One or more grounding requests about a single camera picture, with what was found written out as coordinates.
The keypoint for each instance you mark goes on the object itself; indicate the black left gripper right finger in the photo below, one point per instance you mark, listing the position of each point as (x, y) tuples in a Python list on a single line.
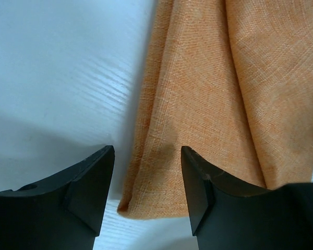
[(228, 213)]

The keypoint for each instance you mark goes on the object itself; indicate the orange cloth placemat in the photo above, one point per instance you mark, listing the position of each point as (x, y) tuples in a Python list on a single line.
[(234, 81)]

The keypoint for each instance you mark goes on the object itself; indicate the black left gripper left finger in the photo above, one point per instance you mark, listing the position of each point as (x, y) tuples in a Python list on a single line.
[(62, 211)]

